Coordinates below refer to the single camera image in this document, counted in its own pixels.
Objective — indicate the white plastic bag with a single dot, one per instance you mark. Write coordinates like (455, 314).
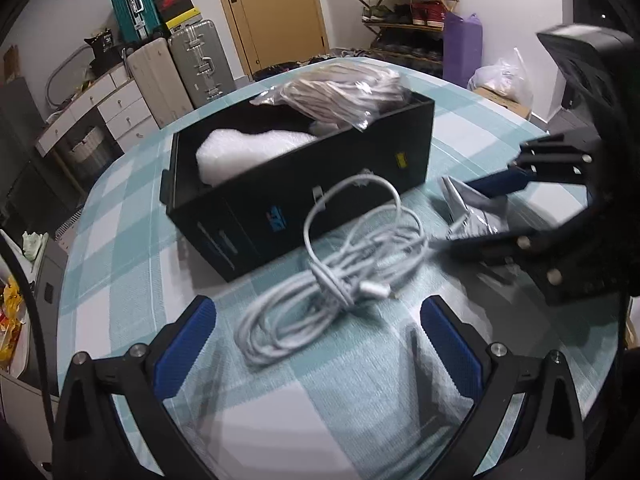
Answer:
(500, 77)

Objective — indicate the silver suitcase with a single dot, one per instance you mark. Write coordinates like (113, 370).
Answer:
(200, 65)

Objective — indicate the silver foil bag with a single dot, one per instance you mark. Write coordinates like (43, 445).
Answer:
(475, 217)

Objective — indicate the white bubble wrap bundle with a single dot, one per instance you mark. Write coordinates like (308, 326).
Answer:
(235, 152)

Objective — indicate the wooden door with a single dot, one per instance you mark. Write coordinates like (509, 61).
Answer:
(280, 10)

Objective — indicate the dark refrigerator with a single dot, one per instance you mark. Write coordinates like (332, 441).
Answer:
(30, 185)

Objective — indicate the teal suitcase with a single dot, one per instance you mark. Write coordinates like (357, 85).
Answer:
(132, 10)

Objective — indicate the grey laundry basket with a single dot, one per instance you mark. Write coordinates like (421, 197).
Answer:
(87, 152)

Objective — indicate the brown cardboard box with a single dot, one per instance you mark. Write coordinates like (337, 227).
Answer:
(11, 65)

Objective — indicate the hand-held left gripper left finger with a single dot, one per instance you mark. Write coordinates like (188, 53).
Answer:
(182, 350)

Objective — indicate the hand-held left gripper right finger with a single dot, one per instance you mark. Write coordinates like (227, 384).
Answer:
(452, 350)

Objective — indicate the white oval frame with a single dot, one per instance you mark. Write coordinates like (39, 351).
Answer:
(55, 77)

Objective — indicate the collection of racked shoes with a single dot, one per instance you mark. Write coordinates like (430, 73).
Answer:
(425, 12)

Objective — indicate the black storage box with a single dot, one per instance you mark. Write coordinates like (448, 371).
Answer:
(240, 220)

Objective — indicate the black bag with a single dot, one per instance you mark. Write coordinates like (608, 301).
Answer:
(105, 45)

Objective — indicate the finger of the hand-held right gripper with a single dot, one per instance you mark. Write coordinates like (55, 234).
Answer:
(500, 180)
(500, 247)

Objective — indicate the beige suitcase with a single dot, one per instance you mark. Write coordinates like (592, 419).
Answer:
(160, 82)

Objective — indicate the white dresser with drawers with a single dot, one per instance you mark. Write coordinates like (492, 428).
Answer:
(125, 105)

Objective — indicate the stack of shoe boxes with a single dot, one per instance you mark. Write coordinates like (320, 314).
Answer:
(172, 2)

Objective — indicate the purple fabric bag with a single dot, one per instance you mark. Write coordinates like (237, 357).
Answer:
(462, 50)

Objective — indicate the pale green object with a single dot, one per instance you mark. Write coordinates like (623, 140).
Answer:
(35, 245)

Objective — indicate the grey side cabinet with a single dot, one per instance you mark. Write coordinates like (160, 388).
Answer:
(50, 280)

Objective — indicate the yellow bag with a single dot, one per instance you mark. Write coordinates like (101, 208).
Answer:
(10, 305)

